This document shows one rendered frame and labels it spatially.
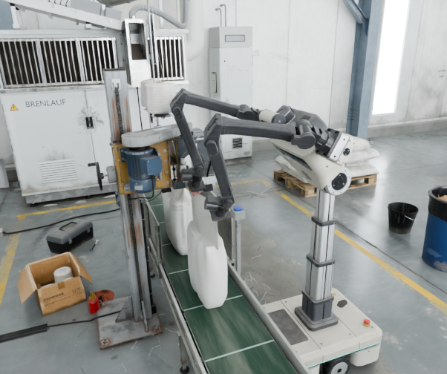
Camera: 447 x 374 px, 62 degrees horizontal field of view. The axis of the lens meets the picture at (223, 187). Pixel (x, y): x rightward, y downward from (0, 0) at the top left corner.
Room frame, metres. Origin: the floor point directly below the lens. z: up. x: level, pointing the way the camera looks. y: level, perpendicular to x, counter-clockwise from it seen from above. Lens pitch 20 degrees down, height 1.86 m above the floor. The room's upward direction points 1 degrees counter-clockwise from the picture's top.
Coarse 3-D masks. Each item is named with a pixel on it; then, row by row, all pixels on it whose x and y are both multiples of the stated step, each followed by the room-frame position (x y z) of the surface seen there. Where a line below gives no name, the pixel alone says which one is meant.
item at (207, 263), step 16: (192, 208) 2.25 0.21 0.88; (192, 224) 2.14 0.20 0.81; (208, 224) 1.90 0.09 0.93; (192, 240) 1.99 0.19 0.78; (208, 240) 1.91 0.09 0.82; (192, 256) 1.98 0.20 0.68; (208, 256) 1.84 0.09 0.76; (224, 256) 1.87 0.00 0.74; (192, 272) 2.03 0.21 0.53; (208, 272) 1.84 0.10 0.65; (224, 272) 1.87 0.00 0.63; (208, 288) 1.84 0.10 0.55; (224, 288) 1.87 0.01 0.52; (208, 304) 1.84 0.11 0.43
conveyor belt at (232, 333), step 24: (168, 240) 2.73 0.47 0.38; (168, 264) 2.37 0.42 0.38; (192, 288) 2.07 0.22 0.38; (192, 312) 1.83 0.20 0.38; (216, 312) 1.83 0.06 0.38; (240, 312) 1.82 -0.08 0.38; (192, 336) 1.73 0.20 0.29; (216, 336) 1.63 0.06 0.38; (240, 336) 1.63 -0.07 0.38; (264, 336) 1.62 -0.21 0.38; (216, 360) 1.46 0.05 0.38; (240, 360) 1.46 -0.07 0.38; (264, 360) 1.46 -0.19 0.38
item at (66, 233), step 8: (72, 224) 3.46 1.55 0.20; (80, 224) 3.45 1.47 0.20; (88, 224) 3.50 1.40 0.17; (56, 232) 3.28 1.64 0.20; (64, 232) 3.28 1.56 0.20; (72, 232) 3.30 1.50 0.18; (80, 232) 3.38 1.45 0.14; (88, 232) 3.48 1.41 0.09; (48, 240) 3.23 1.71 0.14; (56, 240) 3.19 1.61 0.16; (64, 240) 3.19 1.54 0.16; (72, 240) 3.27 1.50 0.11; (80, 240) 3.37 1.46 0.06; (96, 240) 3.45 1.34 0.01; (56, 248) 3.20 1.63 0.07; (64, 248) 3.18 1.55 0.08; (72, 248) 3.26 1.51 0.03
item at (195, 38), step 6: (192, 30) 5.46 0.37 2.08; (198, 30) 5.49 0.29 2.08; (186, 36) 5.48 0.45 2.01; (192, 36) 5.46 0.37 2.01; (198, 36) 5.49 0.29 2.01; (186, 42) 5.46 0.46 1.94; (192, 42) 5.46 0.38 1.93; (198, 42) 5.49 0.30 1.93; (186, 48) 5.42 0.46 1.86; (192, 48) 5.45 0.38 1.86; (198, 48) 5.50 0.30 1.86; (192, 54) 5.47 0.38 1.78; (198, 54) 5.56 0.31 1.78
